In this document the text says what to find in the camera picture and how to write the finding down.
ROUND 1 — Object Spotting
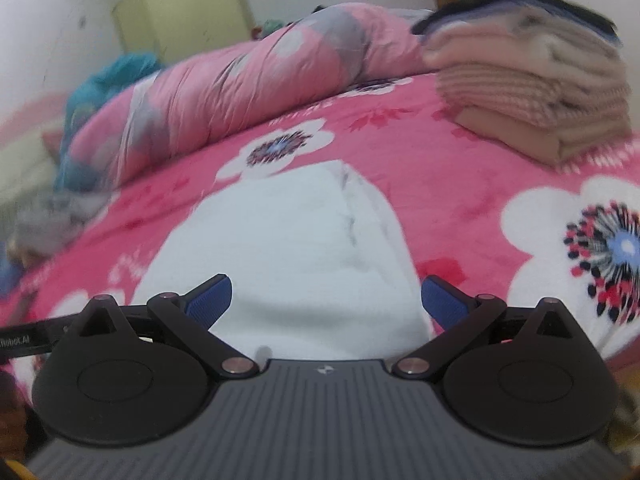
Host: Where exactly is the blue cloth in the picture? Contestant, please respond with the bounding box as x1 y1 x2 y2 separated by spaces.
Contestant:
0 255 26 303

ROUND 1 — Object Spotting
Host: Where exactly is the pink white headboard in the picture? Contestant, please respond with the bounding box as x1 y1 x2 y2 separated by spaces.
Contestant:
0 92 71 211

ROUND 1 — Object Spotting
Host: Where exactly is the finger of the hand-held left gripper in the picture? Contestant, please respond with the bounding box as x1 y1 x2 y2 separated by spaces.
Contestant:
30 312 83 336

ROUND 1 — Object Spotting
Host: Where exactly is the beige garment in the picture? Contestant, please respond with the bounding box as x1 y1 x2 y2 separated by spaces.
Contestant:
7 237 32 267

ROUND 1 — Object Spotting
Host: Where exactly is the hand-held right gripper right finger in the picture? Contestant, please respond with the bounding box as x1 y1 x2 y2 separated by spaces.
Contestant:
391 275 576 380

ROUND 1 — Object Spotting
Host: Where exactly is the yellow-green wardrobe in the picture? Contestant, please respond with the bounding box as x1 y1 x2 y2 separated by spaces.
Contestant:
112 0 251 66

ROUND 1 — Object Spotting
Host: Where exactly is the white shirt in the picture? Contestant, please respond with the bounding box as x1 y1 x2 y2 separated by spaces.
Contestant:
140 159 436 361

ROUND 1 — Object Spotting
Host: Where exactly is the pink grey floral quilt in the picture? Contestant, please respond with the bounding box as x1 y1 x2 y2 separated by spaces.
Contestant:
65 2 436 188

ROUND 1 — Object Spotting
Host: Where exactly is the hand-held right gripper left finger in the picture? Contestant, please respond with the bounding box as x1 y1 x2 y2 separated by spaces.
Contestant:
67 274 260 380

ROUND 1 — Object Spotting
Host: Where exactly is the teal patterned blanket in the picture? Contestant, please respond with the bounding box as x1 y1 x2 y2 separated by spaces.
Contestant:
55 52 166 193

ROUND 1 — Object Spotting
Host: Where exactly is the pink floral blanket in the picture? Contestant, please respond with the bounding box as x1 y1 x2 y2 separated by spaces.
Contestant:
0 72 640 401

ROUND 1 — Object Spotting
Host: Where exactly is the grey garment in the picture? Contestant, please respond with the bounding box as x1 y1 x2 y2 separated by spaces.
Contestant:
15 191 112 256

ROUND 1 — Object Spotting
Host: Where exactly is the stack of folded clothes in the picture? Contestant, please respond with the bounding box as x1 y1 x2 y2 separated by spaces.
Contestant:
412 0 633 167

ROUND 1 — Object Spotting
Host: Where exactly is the colourful cloth pile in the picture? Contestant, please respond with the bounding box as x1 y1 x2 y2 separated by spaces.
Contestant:
252 17 287 41

